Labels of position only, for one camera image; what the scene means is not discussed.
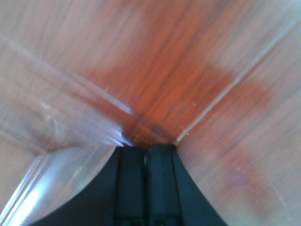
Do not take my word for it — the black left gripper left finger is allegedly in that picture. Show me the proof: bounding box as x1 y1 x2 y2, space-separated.
33 146 145 226

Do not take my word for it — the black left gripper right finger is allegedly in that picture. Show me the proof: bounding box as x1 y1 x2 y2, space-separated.
146 145 226 226

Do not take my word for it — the brown wooden door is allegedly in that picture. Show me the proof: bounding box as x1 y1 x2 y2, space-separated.
0 0 301 226

